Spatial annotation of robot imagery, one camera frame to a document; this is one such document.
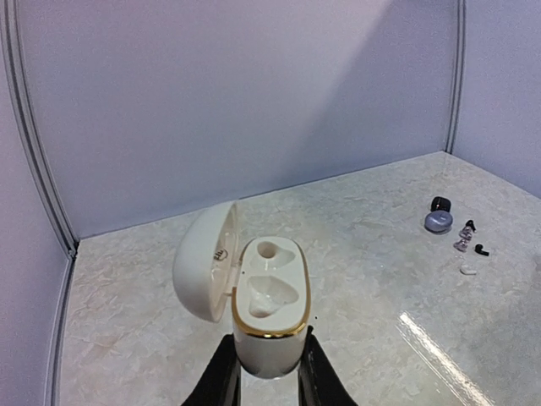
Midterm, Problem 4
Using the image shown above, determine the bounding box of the left frame post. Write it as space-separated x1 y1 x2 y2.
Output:
1 1 79 260

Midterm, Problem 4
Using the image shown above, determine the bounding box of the frame post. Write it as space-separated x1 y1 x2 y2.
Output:
1 1 79 260
444 0 467 155

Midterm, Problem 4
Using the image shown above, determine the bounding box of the black earbud upper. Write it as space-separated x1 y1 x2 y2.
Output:
466 219 477 233

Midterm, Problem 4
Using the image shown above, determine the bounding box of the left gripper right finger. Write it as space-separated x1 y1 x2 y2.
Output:
298 326 358 406

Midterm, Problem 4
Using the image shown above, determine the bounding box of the white earbud charging case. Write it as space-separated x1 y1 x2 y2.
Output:
172 201 311 379

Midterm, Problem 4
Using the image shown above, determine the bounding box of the black earbud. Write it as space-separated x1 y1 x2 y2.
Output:
474 244 489 256
466 219 477 233

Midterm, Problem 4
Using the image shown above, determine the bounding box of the right frame post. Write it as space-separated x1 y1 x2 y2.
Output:
444 0 467 155

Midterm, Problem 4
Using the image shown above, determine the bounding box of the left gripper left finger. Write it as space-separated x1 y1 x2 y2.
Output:
182 334 241 406

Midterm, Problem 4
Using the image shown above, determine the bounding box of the white earbud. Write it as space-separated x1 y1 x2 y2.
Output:
459 264 478 276

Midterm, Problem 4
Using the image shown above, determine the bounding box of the purple round charging case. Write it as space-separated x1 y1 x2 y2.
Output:
424 210 453 234

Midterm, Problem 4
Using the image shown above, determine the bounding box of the black charging case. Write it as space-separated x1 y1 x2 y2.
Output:
430 196 451 212

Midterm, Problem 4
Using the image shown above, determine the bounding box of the black earbud lower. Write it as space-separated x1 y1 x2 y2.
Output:
474 244 489 256

